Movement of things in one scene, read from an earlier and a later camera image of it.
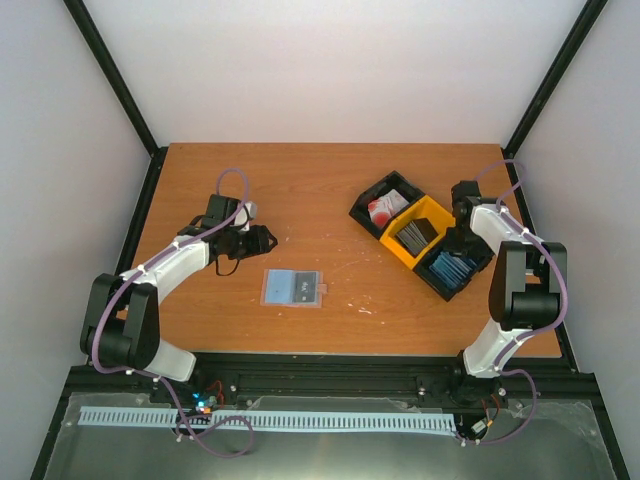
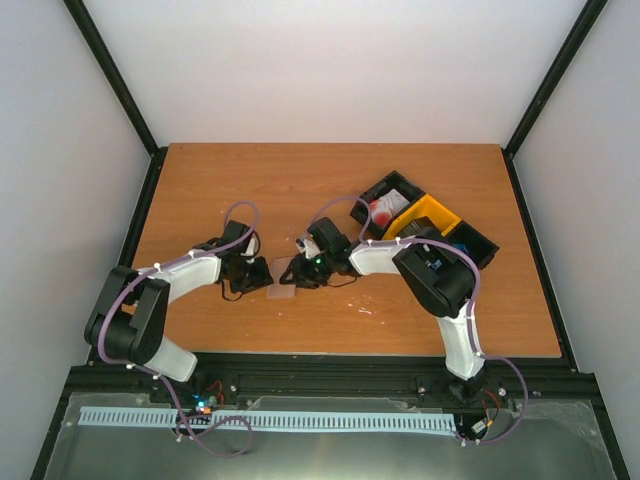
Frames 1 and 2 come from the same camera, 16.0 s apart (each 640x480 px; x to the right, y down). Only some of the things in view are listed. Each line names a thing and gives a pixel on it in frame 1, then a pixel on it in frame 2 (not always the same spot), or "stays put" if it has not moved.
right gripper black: (449, 245) -> (300, 274)
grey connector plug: (478, 427) stays put
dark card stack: (417, 234) stays put
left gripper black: (259, 243) -> (263, 279)
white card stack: (386, 206) stays put
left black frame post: (121, 90) stays put
